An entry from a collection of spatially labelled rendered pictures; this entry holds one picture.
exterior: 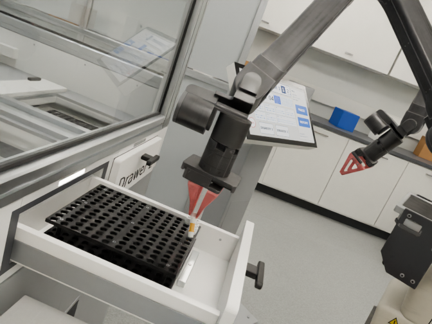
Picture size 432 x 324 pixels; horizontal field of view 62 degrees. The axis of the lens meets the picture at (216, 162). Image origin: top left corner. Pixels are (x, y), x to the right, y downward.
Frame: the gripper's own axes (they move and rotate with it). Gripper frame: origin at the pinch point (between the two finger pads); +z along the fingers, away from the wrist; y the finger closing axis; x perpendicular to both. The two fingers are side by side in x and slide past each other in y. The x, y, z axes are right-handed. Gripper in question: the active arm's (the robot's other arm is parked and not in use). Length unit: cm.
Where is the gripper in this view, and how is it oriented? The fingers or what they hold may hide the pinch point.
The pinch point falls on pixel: (195, 211)
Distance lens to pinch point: 67.3
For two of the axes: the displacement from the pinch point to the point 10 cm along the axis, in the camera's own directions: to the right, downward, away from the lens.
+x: 2.3, -2.3, 9.4
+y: 9.0, 4.3, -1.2
